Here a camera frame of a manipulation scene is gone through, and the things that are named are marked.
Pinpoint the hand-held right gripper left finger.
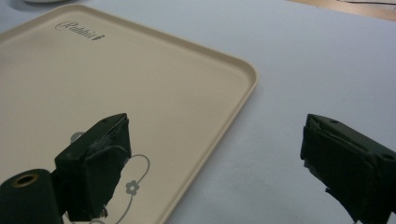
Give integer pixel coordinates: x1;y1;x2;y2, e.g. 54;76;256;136
54;112;133;223

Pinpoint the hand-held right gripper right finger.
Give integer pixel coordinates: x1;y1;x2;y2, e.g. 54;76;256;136
300;113;396;224

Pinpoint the beige plastic tray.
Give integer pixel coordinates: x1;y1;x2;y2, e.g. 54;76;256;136
0;4;259;224

